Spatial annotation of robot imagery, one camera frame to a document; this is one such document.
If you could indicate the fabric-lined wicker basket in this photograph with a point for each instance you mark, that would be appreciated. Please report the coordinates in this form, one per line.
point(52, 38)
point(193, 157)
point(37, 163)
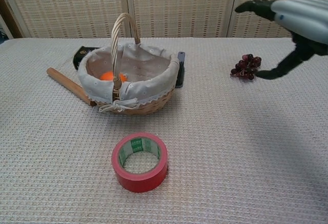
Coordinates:
point(128, 80)

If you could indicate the white textured tablecloth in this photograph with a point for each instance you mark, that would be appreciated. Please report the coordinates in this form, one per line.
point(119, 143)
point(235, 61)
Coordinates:
point(164, 144)

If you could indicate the bunch of dark red grapes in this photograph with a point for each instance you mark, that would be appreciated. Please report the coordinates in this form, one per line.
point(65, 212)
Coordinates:
point(246, 66)

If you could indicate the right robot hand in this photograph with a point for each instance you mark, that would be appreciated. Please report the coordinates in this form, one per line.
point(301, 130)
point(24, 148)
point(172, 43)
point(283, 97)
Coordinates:
point(299, 21)

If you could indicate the black luncheon meat can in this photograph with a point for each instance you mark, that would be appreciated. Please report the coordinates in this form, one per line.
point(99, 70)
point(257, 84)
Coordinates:
point(83, 56)

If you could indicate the orange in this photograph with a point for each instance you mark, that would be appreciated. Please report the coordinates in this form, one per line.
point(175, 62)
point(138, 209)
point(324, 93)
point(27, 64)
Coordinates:
point(110, 76)

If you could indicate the wooden rolling pin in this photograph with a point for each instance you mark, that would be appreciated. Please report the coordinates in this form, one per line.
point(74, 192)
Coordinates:
point(70, 86)

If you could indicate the bamboo folding screen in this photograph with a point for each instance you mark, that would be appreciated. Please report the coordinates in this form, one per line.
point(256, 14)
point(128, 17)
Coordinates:
point(143, 6)

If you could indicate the red tape roll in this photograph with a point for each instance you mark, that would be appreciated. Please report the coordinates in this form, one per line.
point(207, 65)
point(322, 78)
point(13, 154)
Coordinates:
point(139, 162)

